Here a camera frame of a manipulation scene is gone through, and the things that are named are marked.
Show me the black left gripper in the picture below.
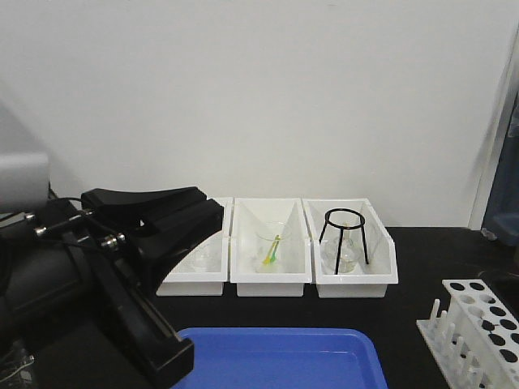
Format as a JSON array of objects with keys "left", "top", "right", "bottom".
[{"left": 1, "top": 198, "right": 194, "bottom": 388}]

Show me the green plastic spatula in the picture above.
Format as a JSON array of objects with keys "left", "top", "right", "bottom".
[{"left": 269, "top": 239, "right": 281, "bottom": 263}]

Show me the white storage bin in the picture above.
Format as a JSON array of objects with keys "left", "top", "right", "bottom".
[
  {"left": 302, "top": 199, "right": 398, "bottom": 299},
  {"left": 229, "top": 198, "right": 312, "bottom": 297},
  {"left": 157, "top": 197, "right": 234, "bottom": 297}
]

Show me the white right storage bin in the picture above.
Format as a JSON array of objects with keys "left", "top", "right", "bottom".
[{"left": 302, "top": 199, "right": 398, "bottom": 299}]

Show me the white test tube rack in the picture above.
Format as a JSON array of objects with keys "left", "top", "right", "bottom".
[{"left": 416, "top": 279, "right": 518, "bottom": 388}]

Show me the glass beaker in middle bin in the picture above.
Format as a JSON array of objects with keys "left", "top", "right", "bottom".
[{"left": 253, "top": 221, "right": 292, "bottom": 274}]

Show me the glassware in left bin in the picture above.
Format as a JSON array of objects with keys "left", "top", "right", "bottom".
[{"left": 189, "top": 244, "right": 219, "bottom": 272}]

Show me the blue plastic tray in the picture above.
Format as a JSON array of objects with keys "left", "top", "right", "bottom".
[{"left": 175, "top": 327, "right": 388, "bottom": 388}]

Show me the white left storage bin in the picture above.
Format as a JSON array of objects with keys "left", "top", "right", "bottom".
[{"left": 157, "top": 197, "right": 234, "bottom": 297}]

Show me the glass flask in right bin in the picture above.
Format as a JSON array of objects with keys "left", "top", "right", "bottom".
[{"left": 320, "top": 225, "right": 361, "bottom": 275}]

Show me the white middle storage bin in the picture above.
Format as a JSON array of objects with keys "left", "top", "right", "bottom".
[{"left": 229, "top": 198, "right": 312, "bottom": 297}]

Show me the black wire tripod stand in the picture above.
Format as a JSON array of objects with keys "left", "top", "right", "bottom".
[{"left": 319, "top": 207, "right": 369, "bottom": 272}]

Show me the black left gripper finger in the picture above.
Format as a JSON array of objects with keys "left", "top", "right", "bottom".
[{"left": 81, "top": 186, "right": 225, "bottom": 294}]

